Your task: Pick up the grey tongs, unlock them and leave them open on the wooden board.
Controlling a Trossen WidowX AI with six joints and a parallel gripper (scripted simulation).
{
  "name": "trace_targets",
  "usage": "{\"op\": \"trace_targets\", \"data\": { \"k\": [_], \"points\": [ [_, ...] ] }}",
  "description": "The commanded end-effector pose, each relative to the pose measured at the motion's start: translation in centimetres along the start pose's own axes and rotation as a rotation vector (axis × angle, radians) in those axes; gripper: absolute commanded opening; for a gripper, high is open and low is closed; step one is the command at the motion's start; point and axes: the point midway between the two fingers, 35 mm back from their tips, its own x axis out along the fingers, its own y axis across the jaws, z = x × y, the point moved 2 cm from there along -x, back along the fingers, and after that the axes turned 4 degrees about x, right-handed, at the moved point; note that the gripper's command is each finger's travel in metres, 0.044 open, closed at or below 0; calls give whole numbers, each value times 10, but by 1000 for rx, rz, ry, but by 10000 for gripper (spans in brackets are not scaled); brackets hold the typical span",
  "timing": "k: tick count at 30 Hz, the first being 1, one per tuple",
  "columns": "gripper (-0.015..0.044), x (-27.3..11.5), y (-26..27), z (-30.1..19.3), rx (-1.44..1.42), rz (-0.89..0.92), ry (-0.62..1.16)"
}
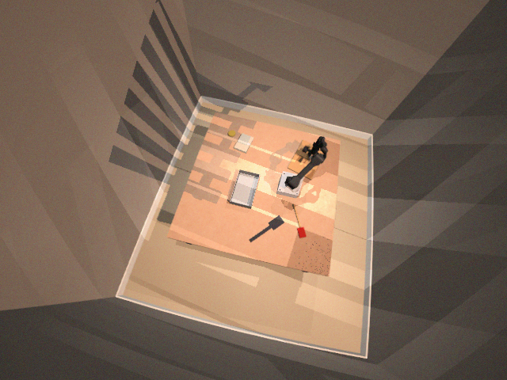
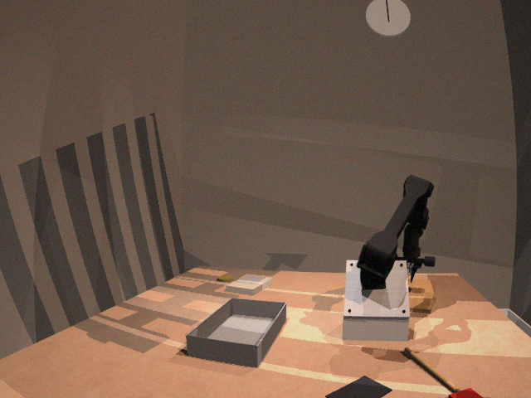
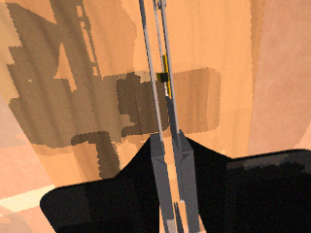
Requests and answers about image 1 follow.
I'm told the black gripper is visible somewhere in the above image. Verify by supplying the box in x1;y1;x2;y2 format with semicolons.
303;146;316;157

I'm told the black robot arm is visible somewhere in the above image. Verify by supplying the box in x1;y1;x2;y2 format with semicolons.
285;136;328;189

